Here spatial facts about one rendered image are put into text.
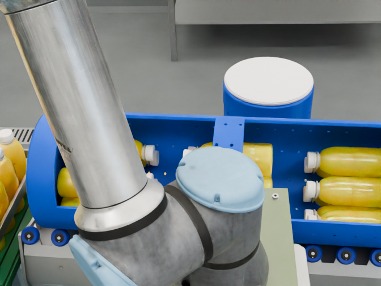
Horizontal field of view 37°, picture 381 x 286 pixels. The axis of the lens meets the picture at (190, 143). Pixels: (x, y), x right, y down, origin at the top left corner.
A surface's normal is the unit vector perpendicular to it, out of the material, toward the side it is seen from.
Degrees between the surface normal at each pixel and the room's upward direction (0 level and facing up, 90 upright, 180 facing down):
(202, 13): 0
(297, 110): 90
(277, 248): 4
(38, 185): 63
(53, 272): 71
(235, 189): 6
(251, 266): 75
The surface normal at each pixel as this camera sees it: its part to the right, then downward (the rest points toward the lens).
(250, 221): 0.67, 0.48
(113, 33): -0.04, -0.79
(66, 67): 0.20, 0.33
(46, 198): -0.11, 0.41
